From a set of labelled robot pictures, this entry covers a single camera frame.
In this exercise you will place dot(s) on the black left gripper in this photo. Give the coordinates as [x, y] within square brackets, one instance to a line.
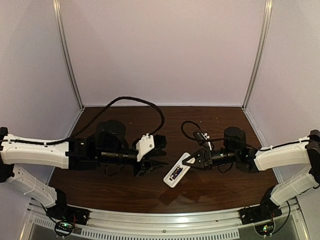
[144, 163]

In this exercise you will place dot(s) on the aluminium corner post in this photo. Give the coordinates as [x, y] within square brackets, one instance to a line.
[264, 32]
[65, 53]

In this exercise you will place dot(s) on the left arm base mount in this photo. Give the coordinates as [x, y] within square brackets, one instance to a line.
[66, 218]

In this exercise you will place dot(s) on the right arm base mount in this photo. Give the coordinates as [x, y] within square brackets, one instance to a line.
[263, 214]

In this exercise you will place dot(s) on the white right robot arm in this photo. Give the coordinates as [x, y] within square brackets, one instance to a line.
[249, 159]

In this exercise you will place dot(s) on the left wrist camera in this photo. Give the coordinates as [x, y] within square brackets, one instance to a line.
[149, 142]

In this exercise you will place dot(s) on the right aluminium corner post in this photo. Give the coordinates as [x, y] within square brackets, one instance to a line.
[264, 32]

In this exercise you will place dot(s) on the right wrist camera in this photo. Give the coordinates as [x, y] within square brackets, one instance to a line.
[203, 140]

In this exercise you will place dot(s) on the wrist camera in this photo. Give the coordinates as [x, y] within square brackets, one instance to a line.
[203, 140]
[149, 142]

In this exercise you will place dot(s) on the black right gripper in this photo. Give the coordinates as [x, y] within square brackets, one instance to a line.
[206, 158]

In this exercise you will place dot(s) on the white remote control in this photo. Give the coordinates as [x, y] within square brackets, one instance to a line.
[172, 182]

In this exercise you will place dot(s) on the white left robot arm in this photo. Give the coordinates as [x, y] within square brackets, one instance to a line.
[107, 146]

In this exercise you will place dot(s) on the left aluminium corner post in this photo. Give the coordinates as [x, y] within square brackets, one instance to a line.
[65, 53]

